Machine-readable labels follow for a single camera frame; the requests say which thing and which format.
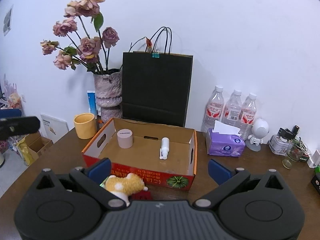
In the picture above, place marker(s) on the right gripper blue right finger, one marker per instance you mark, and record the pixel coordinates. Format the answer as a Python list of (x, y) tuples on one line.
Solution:
[(228, 182)]

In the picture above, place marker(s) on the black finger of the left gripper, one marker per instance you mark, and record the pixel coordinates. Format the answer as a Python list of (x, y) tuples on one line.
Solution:
[(19, 126)]

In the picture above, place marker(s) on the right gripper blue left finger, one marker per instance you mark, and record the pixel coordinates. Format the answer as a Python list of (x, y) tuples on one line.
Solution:
[(89, 180)]

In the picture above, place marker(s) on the white orange plush toy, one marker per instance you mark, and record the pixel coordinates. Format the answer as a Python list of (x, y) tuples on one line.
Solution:
[(124, 187)]

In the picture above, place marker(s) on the pink cylindrical jar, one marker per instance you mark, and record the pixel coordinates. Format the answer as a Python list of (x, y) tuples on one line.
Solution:
[(125, 138)]

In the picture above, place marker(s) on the red rose flower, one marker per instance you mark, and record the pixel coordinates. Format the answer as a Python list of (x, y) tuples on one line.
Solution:
[(142, 195)]

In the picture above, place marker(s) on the white spray bottle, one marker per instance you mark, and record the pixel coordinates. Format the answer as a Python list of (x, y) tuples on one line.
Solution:
[(164, 150)]

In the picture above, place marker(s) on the cluttered storage rack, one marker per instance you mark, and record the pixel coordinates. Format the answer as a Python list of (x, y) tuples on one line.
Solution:
[(10, 99)]

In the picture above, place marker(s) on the brown cardboard box on floor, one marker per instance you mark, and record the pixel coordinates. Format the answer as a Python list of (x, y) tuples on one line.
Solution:
[(36, 146)]

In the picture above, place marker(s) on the purple tissue pack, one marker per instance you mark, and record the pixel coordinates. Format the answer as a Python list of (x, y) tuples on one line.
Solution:
[(224, 140)]

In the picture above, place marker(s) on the yellow mug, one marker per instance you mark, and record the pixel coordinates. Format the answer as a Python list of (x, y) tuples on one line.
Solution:
[(85, 125)]

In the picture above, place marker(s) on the white robot figurine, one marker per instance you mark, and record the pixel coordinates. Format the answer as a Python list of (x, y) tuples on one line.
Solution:
[(259, 130)]

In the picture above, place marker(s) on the middle water bottle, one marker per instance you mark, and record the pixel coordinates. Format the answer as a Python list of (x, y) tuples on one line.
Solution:
[(232, 109)]

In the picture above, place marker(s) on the water bottle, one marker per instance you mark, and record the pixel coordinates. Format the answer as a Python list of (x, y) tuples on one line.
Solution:
[(232, 109), (247, 115), (214, 109)]

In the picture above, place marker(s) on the right water bottle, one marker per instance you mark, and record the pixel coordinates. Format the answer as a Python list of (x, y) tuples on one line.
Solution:
[(247, 115)]

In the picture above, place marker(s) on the orange cardboard box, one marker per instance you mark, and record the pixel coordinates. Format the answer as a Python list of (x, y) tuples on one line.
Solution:
[(177, 172)]

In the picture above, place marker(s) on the left water bottle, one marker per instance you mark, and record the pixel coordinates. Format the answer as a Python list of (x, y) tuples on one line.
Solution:
[(214, 109)]

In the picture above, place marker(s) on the clear glass cup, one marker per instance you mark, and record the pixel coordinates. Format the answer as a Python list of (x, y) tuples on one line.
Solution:
[(294, 152)]

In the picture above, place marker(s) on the blue white tube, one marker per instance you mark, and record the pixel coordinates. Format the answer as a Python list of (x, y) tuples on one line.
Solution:
[(92, 102)]

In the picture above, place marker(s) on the black patterned box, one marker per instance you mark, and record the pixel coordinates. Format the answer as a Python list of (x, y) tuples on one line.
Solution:
[(316, 182)]

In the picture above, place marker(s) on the white charger adapter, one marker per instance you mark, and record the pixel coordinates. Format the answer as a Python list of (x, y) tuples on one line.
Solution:
[(314, 159)]

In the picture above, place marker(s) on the pink ceramic vase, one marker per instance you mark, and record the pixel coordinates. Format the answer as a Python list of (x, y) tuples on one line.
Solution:
[(108, 95)]

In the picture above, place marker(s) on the black paper bag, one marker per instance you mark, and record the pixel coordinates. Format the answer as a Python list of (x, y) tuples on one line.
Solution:
[(156, 90)]

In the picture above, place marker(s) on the dried pink rose bouquet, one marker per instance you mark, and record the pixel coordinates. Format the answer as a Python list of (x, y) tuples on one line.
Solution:
[(89, 43)]

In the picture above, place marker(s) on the green binder clip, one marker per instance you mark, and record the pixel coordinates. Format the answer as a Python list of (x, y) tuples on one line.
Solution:
[(155, 54)]

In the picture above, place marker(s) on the wall poster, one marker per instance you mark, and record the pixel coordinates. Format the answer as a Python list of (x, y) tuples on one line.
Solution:
[(7, 21)]

